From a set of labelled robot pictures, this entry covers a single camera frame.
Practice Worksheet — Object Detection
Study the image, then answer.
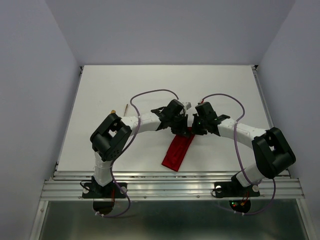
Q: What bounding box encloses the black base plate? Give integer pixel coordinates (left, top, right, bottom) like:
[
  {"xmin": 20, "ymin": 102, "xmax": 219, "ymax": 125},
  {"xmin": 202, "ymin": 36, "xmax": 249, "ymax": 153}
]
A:
[
  {"xmin": 80, "ymin": 181, "xmax": 126, "ymax": 199},
  {"xmin": 211, "ymin": 181, "xmax": 260, "ymax": 199}
]

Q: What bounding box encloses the aluminium mounting rail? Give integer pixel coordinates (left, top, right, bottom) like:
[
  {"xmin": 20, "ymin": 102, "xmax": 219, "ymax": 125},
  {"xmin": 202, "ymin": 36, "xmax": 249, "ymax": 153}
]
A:
[{"xmin": 39, "ymin": 171, "xmax": 306, "ymax": 201}]

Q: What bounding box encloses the red cloth napkin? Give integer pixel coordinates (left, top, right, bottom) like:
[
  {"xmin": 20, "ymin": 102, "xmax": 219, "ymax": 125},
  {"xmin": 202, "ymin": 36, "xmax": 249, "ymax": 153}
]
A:
[{"xmin": 161, "ymin": 127, "xmax": 195, "ymax": 172}]

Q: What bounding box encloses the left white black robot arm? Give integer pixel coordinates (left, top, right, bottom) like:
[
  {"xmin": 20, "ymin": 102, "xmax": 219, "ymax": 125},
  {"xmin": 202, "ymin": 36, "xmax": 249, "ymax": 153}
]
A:
[{"xmin": 88, "ymin": 99, "xmax": 192, "ymax": 197}]

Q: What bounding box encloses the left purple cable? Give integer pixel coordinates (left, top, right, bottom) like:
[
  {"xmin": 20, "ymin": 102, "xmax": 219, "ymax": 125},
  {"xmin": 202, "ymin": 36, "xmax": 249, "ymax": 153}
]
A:
[{"xmin": 95, "ymin": 89, "xmax": 180, "ymax": 218}]

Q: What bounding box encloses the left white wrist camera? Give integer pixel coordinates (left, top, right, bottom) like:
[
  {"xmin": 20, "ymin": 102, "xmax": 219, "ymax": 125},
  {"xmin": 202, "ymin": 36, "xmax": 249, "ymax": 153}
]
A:
[{"xmin": 182, "ymin": 102, "xmax": 192, "ymax": 110}]

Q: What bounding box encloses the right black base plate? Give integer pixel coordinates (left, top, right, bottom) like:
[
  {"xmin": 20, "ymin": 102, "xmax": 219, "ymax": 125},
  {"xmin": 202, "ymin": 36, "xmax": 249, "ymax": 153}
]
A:
[{"xmin": 211, "ymin": 181, "xmax": 260, "ymax": 199}]

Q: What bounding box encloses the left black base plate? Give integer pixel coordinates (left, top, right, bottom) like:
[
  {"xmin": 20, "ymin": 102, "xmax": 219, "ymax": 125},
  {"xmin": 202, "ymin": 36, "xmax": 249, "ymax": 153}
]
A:
[{"xmin": 80, "ymin": 181, "xmax": 126, "ymax": 199}]

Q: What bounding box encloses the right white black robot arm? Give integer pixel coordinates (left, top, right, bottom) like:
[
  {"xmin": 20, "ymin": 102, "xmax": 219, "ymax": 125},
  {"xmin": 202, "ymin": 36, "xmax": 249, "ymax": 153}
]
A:
[{"xmin": 191, "ymin": 102, "xmax": 296, "ymax": 198}]

